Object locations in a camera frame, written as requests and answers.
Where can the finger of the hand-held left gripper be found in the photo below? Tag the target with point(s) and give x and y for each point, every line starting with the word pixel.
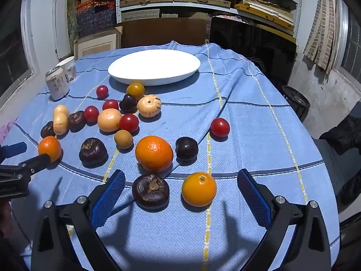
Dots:
pixel 36 161
pixel 14 148

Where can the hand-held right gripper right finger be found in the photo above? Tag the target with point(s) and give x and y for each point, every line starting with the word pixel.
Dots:
pixel 253 200

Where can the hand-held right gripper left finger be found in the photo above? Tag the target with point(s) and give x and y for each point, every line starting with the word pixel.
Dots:
pixel 108 200

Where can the small mandarin orange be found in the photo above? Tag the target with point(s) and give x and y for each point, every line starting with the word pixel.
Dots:
pixel 50 148

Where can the dark brown mangosteen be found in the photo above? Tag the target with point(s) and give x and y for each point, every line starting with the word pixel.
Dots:
pixel 47 129
pixel 93 152
pixel 151 192

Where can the small cream fruit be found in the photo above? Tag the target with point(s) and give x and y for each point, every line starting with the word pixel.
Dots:
pixel 61 109
pixel 60 124

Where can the glossy medium orange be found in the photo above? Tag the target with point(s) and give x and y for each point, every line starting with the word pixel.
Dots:
pixel 199 189

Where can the dark purple large tomato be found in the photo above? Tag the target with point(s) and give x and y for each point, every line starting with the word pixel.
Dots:
pixel 76 120

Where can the small tan round fruit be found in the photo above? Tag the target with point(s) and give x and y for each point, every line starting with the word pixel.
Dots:
pixel 123 139

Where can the orange tomato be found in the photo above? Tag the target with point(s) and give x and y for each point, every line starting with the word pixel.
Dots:
pixel 154 154

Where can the red tomato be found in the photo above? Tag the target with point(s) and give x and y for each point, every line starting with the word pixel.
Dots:
pixel 220 127
pixel 91 113
pixel 129 123
pixel 102 91
pixel 110 105

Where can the dark purple plum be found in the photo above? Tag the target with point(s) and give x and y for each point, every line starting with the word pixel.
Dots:
pixel 128 103
pixel 186 148

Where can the white oval plate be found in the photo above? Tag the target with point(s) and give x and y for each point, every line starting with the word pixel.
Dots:
pixel 153 65

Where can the purple cloth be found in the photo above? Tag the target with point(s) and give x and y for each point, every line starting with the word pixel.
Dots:
pixel 7 129

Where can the blue checked tablecloth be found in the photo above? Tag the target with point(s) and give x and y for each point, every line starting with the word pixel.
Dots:
pixel 253 146

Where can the white drink can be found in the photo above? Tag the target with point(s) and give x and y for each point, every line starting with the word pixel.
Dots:
pixel 57 86

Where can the large peach-coloured fruit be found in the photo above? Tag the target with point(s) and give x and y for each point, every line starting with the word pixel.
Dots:
pixel 109 120

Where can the dark framed window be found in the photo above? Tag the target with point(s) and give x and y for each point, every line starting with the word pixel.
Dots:
pixel 11 53

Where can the white paper cup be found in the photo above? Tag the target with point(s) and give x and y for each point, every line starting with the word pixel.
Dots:
pixel 69 67

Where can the cream striped round fruit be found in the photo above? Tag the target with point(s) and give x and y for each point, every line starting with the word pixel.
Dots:
pixel 149 106

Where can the black round object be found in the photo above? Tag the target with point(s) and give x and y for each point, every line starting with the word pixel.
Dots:
pixel 296 101

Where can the dark cloth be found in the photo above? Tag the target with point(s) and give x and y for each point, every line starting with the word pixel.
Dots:
pixel 344 135

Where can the yellow tomato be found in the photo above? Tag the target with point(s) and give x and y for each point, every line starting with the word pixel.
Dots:
pixel 135 89

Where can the white door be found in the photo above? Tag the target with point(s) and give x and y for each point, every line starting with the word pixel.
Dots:
pixel 42 28

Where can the green patterned board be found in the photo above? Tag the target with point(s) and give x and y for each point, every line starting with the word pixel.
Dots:
pixel 72 17

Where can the blue patterned box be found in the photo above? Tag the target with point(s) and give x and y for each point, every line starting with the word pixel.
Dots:
pixel 96 19

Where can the black screen panel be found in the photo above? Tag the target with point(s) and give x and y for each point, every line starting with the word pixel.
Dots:
pixel 253 48

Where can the red patterned box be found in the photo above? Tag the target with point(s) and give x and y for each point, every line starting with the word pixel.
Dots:
pixel 96 5

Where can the brown board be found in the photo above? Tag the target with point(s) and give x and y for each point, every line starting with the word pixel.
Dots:
pixel 163 32

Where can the brick pattern sheets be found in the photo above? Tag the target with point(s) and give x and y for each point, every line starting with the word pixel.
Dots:
pixel 321 34

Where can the barred window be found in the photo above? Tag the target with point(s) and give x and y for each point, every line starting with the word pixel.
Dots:
pixel 352 48

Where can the metal shelving unit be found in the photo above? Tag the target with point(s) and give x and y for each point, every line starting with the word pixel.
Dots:
pixel 197 4

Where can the wooden picture frame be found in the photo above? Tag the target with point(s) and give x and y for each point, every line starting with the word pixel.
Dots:
pixel 96 45

